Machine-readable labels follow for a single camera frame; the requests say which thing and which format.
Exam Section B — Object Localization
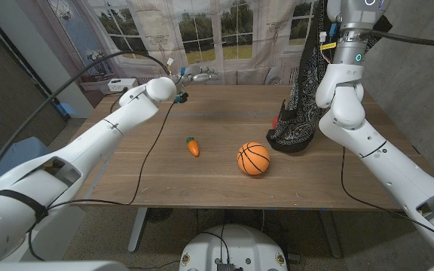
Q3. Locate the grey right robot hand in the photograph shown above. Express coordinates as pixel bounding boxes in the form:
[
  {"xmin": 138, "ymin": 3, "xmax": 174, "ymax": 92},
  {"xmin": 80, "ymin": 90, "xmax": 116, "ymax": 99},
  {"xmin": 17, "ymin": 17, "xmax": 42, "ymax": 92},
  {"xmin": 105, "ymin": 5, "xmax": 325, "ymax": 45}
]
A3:
[{"xmin": 325, "ymin": 0, "xmax": 391, "ymax": 67}]

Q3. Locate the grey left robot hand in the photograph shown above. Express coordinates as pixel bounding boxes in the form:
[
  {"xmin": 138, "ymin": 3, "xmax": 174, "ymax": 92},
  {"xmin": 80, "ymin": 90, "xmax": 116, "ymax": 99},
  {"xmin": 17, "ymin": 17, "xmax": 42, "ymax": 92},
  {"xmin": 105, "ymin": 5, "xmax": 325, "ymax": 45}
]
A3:
[{"xmin": 171, "ymin": 65, "xmax": 222, "ymax": 86}]

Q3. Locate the black paisley bandana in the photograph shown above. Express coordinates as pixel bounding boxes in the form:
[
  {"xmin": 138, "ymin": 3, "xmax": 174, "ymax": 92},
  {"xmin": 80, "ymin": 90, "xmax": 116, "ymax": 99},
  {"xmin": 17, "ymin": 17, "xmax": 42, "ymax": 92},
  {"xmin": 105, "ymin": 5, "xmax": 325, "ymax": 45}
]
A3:
[{"xmin": 265, "ymin": 0, "xmax": 393, "ymax": 154}]

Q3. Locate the orange toy carrot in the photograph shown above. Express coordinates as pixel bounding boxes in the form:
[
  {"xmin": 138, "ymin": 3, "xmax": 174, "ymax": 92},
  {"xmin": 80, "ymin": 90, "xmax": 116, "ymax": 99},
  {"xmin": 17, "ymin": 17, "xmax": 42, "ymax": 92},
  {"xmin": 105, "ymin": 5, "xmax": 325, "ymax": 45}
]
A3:
[{"xmin": 186, "ymin": 136, "xmax": 200, "ymax": 157}]

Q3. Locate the orange basketball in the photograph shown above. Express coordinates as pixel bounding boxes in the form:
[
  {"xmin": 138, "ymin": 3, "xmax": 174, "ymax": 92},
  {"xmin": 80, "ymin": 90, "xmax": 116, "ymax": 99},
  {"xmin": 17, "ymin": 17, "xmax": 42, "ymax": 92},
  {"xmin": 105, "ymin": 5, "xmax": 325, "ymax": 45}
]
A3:
[{"xmin": 237, "ymin": 142, "xmax": 271, "ymax": 176}]

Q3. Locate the printed window backdrop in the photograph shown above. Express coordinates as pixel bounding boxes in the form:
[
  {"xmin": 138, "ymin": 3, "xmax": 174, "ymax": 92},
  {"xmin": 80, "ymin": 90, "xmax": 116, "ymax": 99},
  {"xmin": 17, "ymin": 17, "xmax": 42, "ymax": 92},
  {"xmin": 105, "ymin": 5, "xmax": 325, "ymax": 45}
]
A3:
[{"xmin": 17, "ymin": 0, "xmax": 378, "ymax": 108}]

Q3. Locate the white power strip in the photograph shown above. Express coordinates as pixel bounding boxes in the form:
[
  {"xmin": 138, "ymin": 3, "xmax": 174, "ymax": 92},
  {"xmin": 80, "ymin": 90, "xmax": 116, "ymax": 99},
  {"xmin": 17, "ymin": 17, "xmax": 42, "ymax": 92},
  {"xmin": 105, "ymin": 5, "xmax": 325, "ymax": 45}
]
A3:
[{"xmin": 107, "ymin": 78, "xmax": 139, "ymax": 93}]

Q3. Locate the grey table leg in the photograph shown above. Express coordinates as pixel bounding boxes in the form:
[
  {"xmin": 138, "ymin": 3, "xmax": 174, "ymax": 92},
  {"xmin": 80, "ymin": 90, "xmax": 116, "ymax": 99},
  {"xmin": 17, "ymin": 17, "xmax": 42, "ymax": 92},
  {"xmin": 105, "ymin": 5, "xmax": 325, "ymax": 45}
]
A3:
[
  {"xmin": 127, "ymin": 207, "xmax": 148, "ymax": 253},
  {"xmin": 318, "ymin": 210, "xmax": 343, "ymax": 259}
]

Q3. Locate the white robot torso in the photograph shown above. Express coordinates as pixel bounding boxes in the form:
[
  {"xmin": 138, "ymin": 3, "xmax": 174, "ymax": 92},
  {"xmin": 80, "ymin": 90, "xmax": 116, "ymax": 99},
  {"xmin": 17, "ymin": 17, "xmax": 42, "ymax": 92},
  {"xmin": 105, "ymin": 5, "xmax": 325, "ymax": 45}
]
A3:
[{"xmin": 179, "ymin": 224, "xmax": 289, "ymax": 271}]

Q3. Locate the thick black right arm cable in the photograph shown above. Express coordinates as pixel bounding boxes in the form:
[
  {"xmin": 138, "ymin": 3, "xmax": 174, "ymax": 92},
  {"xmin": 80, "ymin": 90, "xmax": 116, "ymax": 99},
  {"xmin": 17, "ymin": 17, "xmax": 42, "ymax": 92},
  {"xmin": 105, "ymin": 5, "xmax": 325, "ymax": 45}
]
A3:
[{"xmin": 359, "ymin": 29, "xmax": 434, "ymax": 150}]

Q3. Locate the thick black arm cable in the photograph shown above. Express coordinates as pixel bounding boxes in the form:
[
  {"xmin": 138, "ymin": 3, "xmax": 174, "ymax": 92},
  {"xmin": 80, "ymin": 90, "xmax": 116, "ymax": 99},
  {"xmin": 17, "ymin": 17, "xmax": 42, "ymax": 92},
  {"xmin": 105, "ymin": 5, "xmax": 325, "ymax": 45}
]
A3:
[
  {"xmin": 359, "ymin": 29, "xmax": 434, "ymax": 150},
  {"xmin": 0, "ymin": 50, "xmax": 173, "ymax": 200}
]

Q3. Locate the thin black left wrist cable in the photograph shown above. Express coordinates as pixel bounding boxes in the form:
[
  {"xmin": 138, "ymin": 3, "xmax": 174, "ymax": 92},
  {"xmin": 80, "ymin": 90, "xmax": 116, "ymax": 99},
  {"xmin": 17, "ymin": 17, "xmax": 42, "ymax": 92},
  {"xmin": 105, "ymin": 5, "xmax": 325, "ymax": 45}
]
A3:
[{"xmin": 28, "ymin": 101, "xmax": 176, "ymax": 263}]

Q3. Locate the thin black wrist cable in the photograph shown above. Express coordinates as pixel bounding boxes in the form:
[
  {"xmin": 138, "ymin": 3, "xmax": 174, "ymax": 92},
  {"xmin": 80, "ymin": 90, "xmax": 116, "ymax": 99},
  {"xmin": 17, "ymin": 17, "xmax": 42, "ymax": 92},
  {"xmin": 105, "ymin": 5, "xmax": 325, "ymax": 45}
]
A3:
[
  {"xmin": 339, "ymin": 145, "xmax": 434, "ymax": 249},
  {"xmin": 28, "ymin": 101, "xmax": 176, "ymax": 263}
]

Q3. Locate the black power strip cable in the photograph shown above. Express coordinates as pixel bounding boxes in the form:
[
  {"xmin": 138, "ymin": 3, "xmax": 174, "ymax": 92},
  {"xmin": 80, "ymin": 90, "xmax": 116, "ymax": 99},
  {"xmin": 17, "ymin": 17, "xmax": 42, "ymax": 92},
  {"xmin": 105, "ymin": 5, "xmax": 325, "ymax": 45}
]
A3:
[{"xmin": 109, "ymin": 87, "xmax": 130, "ymax": 114}]

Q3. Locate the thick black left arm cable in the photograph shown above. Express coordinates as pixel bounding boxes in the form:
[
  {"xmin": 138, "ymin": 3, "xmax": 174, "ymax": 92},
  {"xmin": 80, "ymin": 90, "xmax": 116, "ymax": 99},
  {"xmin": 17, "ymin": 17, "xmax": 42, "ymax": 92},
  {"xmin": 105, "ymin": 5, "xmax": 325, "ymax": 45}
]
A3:
[{"xmin": 0, "ymin": 50, "xmax": 173, "ymax": 200}]

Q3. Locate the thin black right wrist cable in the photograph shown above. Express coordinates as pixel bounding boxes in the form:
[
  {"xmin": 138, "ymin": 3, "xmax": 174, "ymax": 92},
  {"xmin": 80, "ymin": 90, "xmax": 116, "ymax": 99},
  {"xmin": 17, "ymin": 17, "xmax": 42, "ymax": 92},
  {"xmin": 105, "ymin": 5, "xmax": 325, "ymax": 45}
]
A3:
[{"xmin": 339, "ymin": 145, "xmax": 434, "ymax": 249}]

